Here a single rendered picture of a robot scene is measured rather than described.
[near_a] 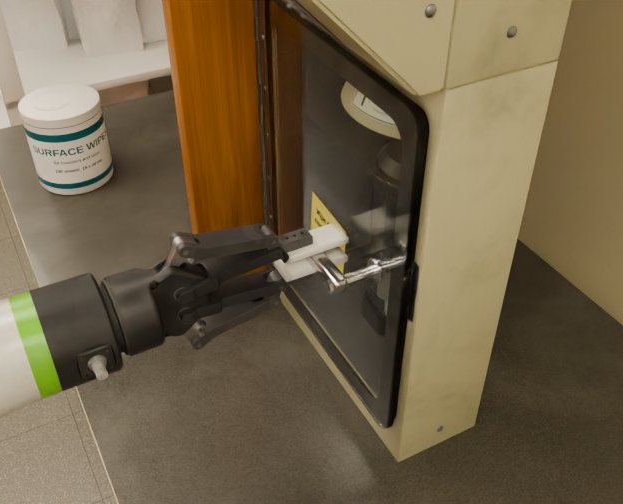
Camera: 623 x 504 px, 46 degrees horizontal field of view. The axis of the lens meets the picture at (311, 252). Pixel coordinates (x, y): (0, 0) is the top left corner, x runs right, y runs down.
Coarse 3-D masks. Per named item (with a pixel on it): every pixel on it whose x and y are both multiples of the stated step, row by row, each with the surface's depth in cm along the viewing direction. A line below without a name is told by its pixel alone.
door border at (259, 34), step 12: (264, 0) 76; (264, 12) 76; (264, 24) 77; (264, 36) 78; (264, 48) 79; (264, 60) 80; (264, 72) 81; (264, 84) 82; (264, 96) 84; (264, 108) 85; (264, 120) 86; (264, 132) 87; (264, 144) 88; (264, 156) 89; (264, 180) 92; (264, 192) 93; (264, 216) 95; (396, 396) 77
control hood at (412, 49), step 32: (320, 0) 45; (352, 0) 46; (384, 0) 47; (416, 0) 48; (448, 0) 50; (352, 32) 48; (384, 32) 49; (416, 32) 50; (448, 32) 51; (384, 64) 50; (416, 64) 51
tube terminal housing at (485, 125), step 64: (512, 0) 52; (448, 64) 53; (512, 64) 56; (448, 128) 57; (512, 128) 60; (448, 192) 61; (512, 192) 65; (448, 256) 66; (512, 256) 71; (448, 320) 72; (448, 384) 79
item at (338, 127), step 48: (288, 48) 74; (336, 48) 65; (288, 96) 77; (336, 96) 67; (384, 96) 59; (288, 144) 81; (336, 144) 70; (384, 144) 62; (288, 192) 86; (336, 192) 74; (384, 192) 64; (384, 240) 67; (288, 288) 96; (384, 288) 70; (336, 336) 86; (384, 336) 73; (384, 384) 77
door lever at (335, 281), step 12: (324, 252) 72; (312, 264) 71; (324, 264) 70; (372, 264) 70; (324, 276) 70; (336, 276) 69; (348, 276) 69; (360, 276) 69; (372, 276) 70; (336, 288) 68
